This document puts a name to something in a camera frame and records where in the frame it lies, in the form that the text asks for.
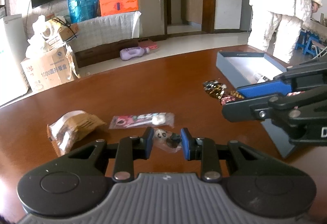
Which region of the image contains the small panda candy packet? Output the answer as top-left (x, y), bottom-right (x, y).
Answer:
top-left (152, 129), bottom-right (182, 153)

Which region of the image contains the clear pink candy packet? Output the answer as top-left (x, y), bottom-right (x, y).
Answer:
top-left (109, 113), bottom-right (175, 129)

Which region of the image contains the gold foil candy cluster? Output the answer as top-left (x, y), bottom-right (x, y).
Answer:
top-left (202, 80), bottom-right (245, 105)

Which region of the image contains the brown paper snack packet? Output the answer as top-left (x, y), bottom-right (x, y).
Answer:
top-left (47, 110), bottom-right (107, 157)

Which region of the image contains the black white tube snack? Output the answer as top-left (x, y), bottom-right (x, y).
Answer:
top-left (254, 74), bottom-right (271, 83)

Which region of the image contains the blue plastic stool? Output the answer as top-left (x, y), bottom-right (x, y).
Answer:
top-left (295, 30), bottom-right (321, 57)

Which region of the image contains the grey cardboard box tray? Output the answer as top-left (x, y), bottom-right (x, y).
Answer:
top-left (216, 52), bottom-right (308, 158)

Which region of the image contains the purple detergent bottle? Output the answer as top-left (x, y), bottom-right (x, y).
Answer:
top-left (120, 47), bottom-right (150, 61)

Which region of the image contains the pink red floor item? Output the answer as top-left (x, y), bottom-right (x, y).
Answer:
top-left (138, 38), bottom-right (158, 50)

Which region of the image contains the large brown cardboard box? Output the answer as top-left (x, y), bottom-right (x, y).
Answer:
top-left (21, 44), bottom-right (80, 93)

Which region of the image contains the cabinet with white cloth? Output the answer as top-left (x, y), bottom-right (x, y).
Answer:
top-left (69, 11), bottom-right (141, 68)

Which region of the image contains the kitchen counter cabinet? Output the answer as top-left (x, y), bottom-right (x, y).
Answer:
top-left (181, 0), bottom-right (203, 25)

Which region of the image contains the small cardboard box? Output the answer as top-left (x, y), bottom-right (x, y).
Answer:
top-left (46, 17), bottom-right (79, 47)

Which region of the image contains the white crumpled plastic bag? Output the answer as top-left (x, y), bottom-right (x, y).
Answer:
top-left (26, 15), bottom-right (53, 59)

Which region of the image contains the blue plastic bag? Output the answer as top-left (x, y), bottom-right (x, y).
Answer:
top-left (68, 0), bottom-right (99, 24)

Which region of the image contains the white small refrigerator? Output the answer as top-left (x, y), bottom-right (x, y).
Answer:
top-left (0, 14), bottom-right (29, 105)

